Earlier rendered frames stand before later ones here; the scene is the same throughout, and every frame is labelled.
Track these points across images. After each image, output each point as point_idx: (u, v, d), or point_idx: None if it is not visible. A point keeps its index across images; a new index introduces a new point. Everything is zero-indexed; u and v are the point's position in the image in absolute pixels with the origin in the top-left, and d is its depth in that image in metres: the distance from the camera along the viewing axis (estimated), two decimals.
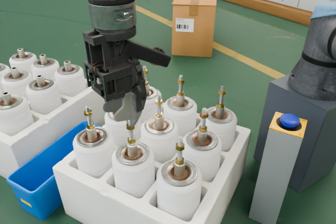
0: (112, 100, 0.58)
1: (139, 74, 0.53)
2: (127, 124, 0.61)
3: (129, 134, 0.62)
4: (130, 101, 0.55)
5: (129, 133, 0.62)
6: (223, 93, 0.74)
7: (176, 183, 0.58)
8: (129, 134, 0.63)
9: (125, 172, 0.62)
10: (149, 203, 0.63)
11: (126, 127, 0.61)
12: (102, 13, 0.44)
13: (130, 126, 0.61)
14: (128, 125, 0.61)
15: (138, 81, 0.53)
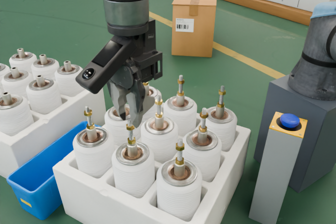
0: (145, 98, 0.58)
1: None
2: (131, 126, 0.61)
3: (132, 133, 0.62)
4: (122, 86, 0.60)
5: (132, 133, 0.62)
6: (223, 93, 0.74)
7: (176, 183, 0.58)
8: (130, 136, 0.62)
9: (125, 172, 0.62)
10: (149, 203, 0.63)
11: (133, 127, 0.61)
12: None
13: None
14: (132, 125, 0.61)
15: None
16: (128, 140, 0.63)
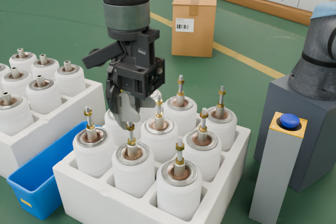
0: (131, 109, 0.55)
1: None
2: None
3: (130, 132, 0.63)
4: None
5: (131, 132, 0.63)
6: (223, 93, 0.74)
7: (176, 183, 0.58)
8: (133, 135, 0.63)
9: (125, 172, 0.62)
10: (149, 203, 0.63)
11: None
12: (149, 6, 0.48)
13: (128, 124, 0.61)
14: None
15: None
16: (134, 140, 0.63)
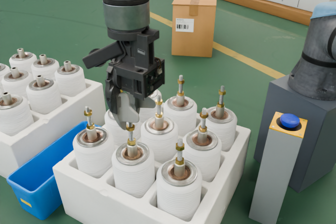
0: (130, 110, 0.55)
1: None
2: (127, 125, 0.61)
3: (129, 135, 0.62)
4: None
5: (128, 134, 0.62)
6: (223, 93, 0.74)
7: (176, 183, 0.58)
8: (130, 135, 0.63)
9: (125, 172, 0.62)
10: (149, 203, 0.63)
11: (126, 127, 0.61)
12: (149, 6, 0.48)
13: (130, 127, 0.61)
14: (127, 126, 0.61)
15: None
16: None
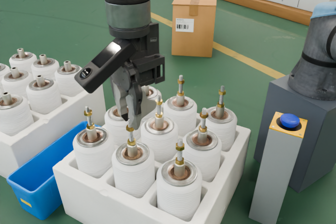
0: (146, 102, 0.58)
1: None
2: (130, 127, 0.61)
3: (132, 135, 0.63)
4: None
5: (132, 135, 0.62)
6: (223, 93, 0.74)
7: (176, 183, 0.58)
8: (130, 137, 0.63)
9: (125, 172, 0.62)
10: (149, 203, 0.63)
11: (132, 129, 0.61)
12: None
13: None
14: (132, 126, 0.61)
15: None
16: (128, 141, 0.63)
